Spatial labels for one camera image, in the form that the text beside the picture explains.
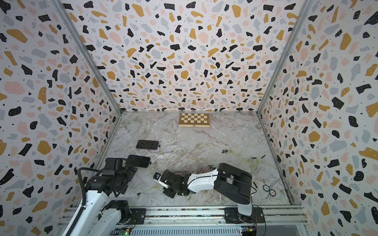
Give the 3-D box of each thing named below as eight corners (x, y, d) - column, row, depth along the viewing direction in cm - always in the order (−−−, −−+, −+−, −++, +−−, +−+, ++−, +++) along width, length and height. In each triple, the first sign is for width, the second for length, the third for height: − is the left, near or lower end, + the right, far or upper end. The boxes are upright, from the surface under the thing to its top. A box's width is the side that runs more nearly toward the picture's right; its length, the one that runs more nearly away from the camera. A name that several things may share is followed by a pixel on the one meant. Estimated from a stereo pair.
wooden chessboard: (178, 128, 114) (178, 125, 112) (179, 116, 123) (179, 113, 120) (210, 128, 114) (210, 125, 112) (209, 116, 123) (209, 113, 120)
